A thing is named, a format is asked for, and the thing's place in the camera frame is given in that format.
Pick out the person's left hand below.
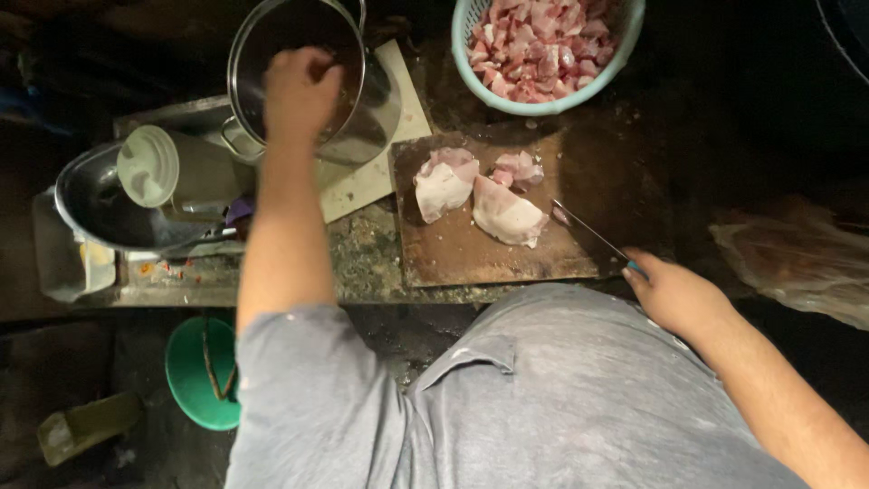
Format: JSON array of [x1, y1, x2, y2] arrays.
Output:
[[263, 46, 346, 145]]

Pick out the person's right hand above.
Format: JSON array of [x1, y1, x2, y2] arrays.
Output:
[[621, 246, 737, 340]]

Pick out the cleaver with blue handle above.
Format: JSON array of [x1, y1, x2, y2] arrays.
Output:
[[550, 199, 645, 278]]

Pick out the tall stainless steel pot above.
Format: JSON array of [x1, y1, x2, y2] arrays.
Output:
[[220, 0, 403, 168]]

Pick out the white plastic cutting board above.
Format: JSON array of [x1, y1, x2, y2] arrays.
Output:
[[315, 39, 433, 224]]

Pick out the raw pork chunk with skin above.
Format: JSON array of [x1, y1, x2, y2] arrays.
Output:
[[472, 174, 550, 249]]

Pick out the wooden cutting board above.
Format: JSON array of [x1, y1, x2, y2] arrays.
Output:
[[390, 125, 653, 289]]

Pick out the small raw pork pieces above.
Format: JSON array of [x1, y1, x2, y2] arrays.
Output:
[[489, 150, 545, 192]]

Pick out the clear plastic bag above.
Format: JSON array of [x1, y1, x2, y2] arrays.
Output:
[[709, 197, 869, 331]]

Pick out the person's grey shirt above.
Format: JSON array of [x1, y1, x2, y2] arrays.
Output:
[[224, 283, 812, 489]]

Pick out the large raw pork chunk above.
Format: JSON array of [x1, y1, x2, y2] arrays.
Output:
[[413, 147, 481, 225]]

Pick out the white lidded plastic jar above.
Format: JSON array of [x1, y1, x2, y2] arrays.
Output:
[[116, 124, 255, 220]]

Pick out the teal plastic colander basket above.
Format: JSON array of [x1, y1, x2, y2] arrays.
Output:
[[451, 0, 646, 117]]

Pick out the heap of diced raw pork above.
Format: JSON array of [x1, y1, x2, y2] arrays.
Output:
[[467, 0, 622, 104]]

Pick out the steel wok pan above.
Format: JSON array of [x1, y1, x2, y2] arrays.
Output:
[[53, 140, 239, 253]]

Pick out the clear plastic container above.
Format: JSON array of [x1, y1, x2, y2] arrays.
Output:
[[32, 189, 118, 304]]

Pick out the green plastic bucket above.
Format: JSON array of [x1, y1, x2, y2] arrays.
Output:
[[164, 315, 242, 432]]

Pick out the yellow-green plastic scoop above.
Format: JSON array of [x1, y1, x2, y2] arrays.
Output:
[[37, 391, 145, 467]]

